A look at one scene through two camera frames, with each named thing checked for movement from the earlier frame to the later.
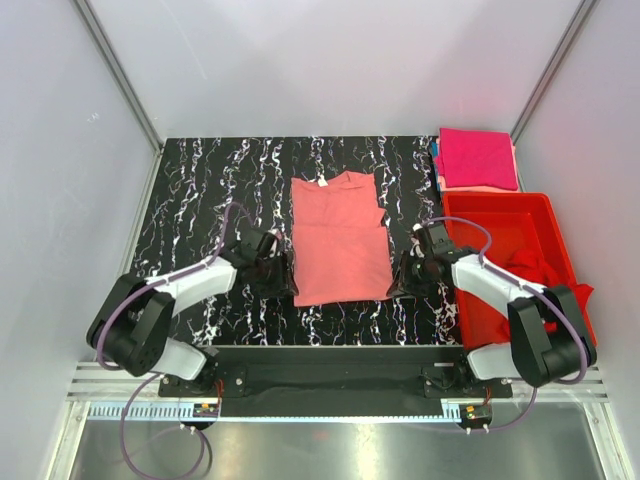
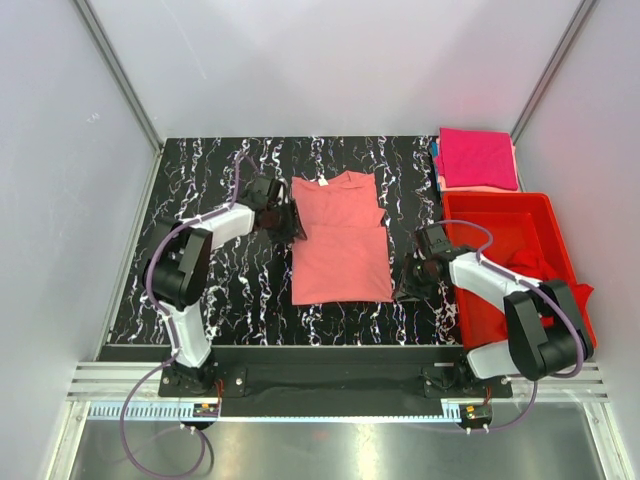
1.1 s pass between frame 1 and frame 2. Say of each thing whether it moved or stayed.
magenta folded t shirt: stayed
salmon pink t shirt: stayed
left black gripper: moved
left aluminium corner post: stayed
